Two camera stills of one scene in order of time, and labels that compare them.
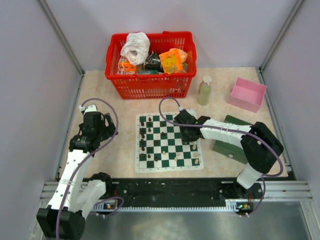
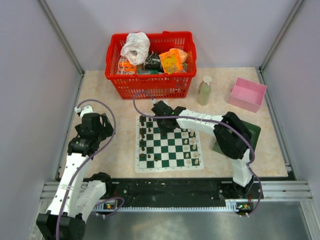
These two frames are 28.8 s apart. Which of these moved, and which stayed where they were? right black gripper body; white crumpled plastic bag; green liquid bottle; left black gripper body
Moved: right black gripper body
Stayed: white crumpled plastic bag; green liquid bottle; left black gripper body
